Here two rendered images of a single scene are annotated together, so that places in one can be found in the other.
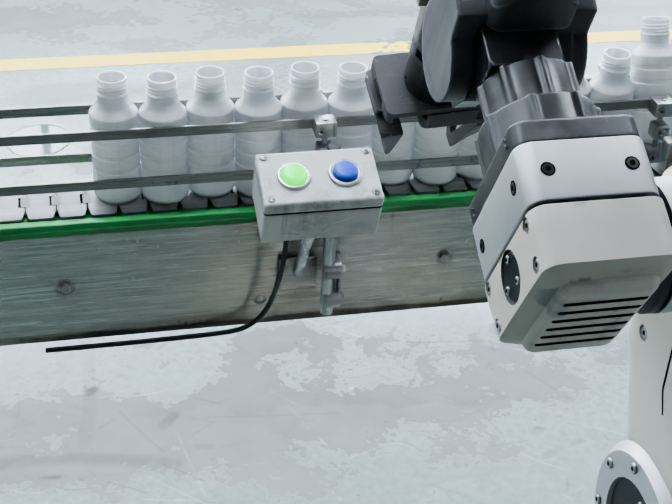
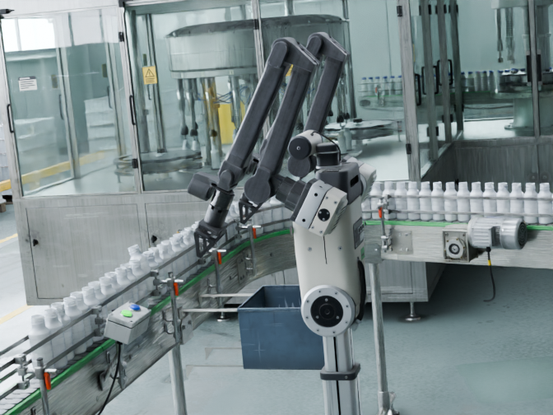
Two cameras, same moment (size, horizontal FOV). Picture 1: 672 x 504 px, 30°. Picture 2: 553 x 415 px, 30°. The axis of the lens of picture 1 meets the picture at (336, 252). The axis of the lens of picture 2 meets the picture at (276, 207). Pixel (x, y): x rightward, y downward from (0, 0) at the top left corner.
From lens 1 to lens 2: 2.39 m
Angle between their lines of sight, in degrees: 59
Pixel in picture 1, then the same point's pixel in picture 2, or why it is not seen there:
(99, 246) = (60, 390)
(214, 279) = (86, 394)
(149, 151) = (58, 342)
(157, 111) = (56, 323)
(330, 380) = not seen: outside the picture
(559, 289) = (341, 205)
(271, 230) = (131, 336)
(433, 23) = (252, 184)
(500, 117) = (294, 188)
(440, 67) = (262, 192)
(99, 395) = not seen: outside the picture
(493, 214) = (307, 207)
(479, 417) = not seen: outside the picture
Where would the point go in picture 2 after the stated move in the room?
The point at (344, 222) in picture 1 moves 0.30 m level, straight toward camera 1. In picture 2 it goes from (143, 326) to (229, 333)
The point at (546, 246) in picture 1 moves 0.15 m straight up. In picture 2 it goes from (336, 197) to (332, 141)
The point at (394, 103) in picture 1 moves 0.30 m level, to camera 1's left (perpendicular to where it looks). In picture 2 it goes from (216, 230) to (151, 254)
